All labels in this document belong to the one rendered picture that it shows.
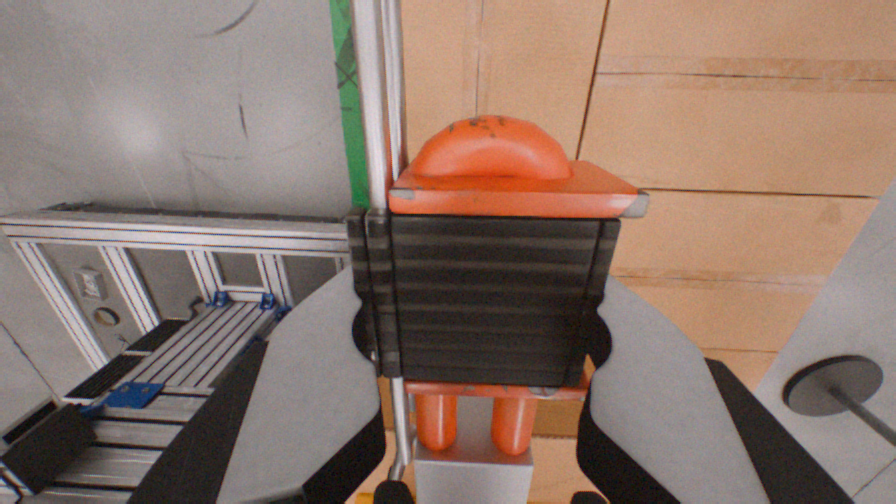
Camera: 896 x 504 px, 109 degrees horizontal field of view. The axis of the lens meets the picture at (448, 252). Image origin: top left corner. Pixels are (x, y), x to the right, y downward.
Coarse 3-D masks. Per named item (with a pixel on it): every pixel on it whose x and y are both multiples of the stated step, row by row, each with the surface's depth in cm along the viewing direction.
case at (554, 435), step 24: (384, 384) 44; (384, 408) 41; (552, 408) 41; (576, 408) 41; (552, 432) 38; (576, 432) 38; (384, 456) 40; (552, 456) 39; (408, 480) 42; (552, 480) 41; (576, 480) 41
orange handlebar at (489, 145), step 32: (448, 128) 10; (480, 128) 10; (512, 128) 10; (416, 160) 11; (448, 160) 10; (480, 160) 10; (512, 160) 10; (544, 160) 10; (416, 416) 16; (448, 416) 16; (512, 416) 15; (512, 448) 16
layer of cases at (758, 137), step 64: (448, 0) 51; (512, 0) 51; (576, 0) 50; (640, 0) 50; (704, 0) 50; (768, 0) 49; (832, 0) 49; (448, 64) 55; (512, 64) 55; (576, 64) 54; (640, 64) 54; (704, 64) 54; (768, 64) 53; (832, 64) 53; (576, 128) 59; (640, 128) 58; (704, 128) 58; (768, 128) 57; (832, 128) 57; (704, 192) 63; (768, 192) 63; (832, 192) 62; (640, 256) 70; (704, 256) 69; (768, 256) 68; (832, 256) 68; (704, 320) 77; (768, 320) 76
